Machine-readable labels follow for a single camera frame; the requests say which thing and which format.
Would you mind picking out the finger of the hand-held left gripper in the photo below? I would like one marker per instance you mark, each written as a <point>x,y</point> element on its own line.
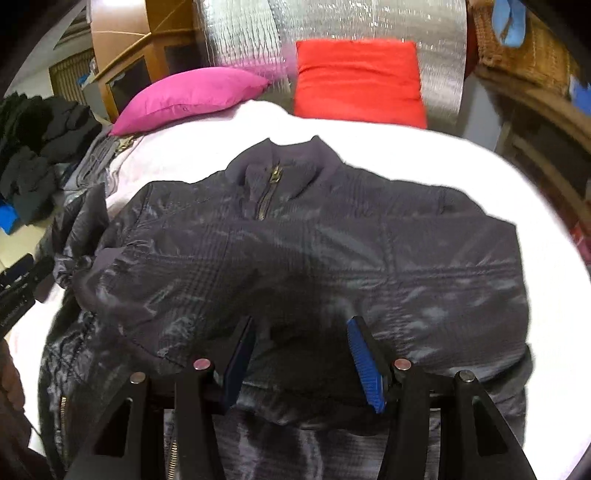
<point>25,272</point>

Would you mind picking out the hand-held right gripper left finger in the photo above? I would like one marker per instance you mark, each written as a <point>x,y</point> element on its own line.
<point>240,355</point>

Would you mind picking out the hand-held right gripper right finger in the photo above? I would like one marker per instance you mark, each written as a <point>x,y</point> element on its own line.
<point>367,364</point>

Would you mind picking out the dark checked zip jacket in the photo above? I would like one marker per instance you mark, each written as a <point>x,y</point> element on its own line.
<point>323,240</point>

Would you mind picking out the pile of black clothes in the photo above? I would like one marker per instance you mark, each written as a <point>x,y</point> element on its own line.
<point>41,138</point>

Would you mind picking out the bright blue cloth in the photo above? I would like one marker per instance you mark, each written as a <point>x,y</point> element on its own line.
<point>7,219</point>

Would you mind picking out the dark brown cloth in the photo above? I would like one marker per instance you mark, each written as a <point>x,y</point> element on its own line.
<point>9,387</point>

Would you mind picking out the dark shiny jacket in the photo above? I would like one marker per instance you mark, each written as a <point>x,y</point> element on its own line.
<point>286,438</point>

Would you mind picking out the grey zip jacket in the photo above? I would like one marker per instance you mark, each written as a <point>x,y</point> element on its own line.
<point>97,161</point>

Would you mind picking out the white blanket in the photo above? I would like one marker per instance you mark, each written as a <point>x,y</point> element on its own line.
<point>461,161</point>

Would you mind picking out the pink pillow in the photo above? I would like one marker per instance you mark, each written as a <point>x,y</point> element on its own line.
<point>184,97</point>

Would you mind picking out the wooden cabinet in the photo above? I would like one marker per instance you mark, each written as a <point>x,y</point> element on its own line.
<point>120,27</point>

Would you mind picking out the red pillow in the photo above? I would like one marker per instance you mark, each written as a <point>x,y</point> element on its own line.
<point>360,83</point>

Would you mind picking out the wooden shelf unit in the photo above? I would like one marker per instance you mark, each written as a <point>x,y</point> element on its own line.
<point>545,115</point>

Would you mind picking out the silver foil insulation mat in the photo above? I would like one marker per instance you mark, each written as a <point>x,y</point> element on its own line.
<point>231,32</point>

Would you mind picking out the wicker basket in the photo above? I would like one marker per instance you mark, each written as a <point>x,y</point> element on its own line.
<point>531,60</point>

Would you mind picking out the light blue cloth item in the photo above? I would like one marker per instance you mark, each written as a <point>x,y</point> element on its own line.
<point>505,25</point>

